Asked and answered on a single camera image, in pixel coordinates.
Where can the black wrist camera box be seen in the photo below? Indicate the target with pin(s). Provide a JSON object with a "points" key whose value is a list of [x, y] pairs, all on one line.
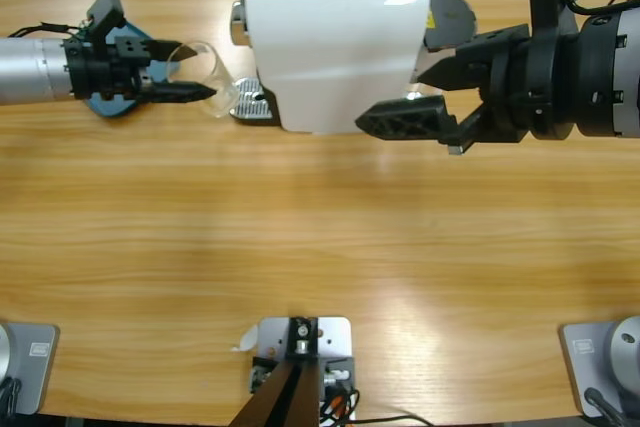
{"points": [[107, 14]]}

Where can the dark camera post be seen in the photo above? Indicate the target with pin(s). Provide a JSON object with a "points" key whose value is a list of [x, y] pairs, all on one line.
{"points": [[280, 402]]}

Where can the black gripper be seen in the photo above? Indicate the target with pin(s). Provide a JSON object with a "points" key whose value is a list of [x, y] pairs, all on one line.
{"points": [[100, 74], [525, 87]]}

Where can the clear water tank dark lid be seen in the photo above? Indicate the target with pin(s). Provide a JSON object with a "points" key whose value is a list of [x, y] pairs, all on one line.
{"points": [[450, 17]]}

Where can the white capsule coffee machine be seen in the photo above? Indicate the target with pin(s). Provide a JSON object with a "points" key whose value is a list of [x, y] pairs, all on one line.
{"points": [[330, 57]]}

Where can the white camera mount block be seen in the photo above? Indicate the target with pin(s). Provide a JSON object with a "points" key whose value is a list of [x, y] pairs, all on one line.
{"points": [[335, 337]]}

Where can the clear glass cup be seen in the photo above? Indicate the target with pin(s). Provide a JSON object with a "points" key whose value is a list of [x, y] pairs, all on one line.
{"points": [[220, 92]]}

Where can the grey arm base with disc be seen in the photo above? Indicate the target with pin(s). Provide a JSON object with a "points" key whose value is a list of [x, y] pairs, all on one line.
{"points": [[35, 362], [582, 362]]}

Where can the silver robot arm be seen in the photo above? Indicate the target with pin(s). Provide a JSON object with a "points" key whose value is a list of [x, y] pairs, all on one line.
{"points": [[30, 72]]}

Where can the teal square tray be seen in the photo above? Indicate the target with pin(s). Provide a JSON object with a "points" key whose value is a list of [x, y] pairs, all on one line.
{"points": [[115, 109]]}

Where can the white paper tag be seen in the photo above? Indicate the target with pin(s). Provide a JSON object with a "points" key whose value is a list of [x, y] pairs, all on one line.
{"points": [[247, 339]]}

